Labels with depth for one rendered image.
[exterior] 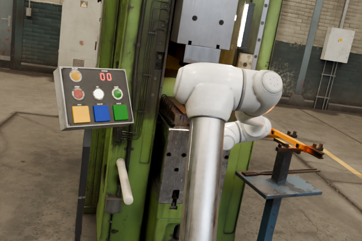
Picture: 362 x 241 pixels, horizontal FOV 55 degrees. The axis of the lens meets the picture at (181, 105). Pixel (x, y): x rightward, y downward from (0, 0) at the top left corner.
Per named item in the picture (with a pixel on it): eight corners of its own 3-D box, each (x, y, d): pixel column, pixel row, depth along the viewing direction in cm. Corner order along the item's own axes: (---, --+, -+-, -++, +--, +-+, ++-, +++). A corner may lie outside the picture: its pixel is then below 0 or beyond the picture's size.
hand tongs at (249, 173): (315, 169, 230) (316, 168, 230) (320, 172, 226) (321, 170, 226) (241, 173, 204) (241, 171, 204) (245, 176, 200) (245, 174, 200)
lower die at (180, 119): (207, 128, 199) (209, 113, 197) (173, 125, 193) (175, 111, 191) (187, 108, 238) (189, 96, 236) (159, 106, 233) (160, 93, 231)
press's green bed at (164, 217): (206, 271, 218) (219, 203, 207) (147, 274, 207) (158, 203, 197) (183, 221, 269) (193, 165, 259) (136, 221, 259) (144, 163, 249)
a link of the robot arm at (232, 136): (206, 143, 166) (232, 138, 169) (217, 157, 152) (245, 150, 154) (204, 122, 163) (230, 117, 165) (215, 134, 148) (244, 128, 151)
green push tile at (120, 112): (129, 119, 169) (126, 104, 171) (115, 120, 164) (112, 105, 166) (127, 120, 170) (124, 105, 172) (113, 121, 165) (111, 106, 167)
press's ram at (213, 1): (243, 52, 193) (258, -23, 184) (176, 43, 182) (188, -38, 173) (217, 45, 232) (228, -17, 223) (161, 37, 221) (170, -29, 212)
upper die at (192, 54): (217, 66, 191) (221, 49, 189) (182, 62, 185) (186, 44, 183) (195, 57, 230) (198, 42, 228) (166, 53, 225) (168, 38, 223)
